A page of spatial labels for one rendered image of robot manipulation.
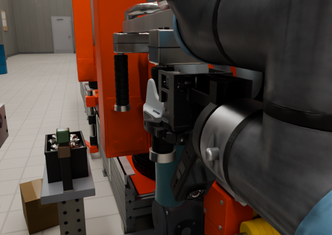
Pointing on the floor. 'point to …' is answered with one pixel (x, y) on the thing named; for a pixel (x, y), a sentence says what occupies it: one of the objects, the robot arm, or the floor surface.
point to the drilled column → (71, 217)
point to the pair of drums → (3, 61)
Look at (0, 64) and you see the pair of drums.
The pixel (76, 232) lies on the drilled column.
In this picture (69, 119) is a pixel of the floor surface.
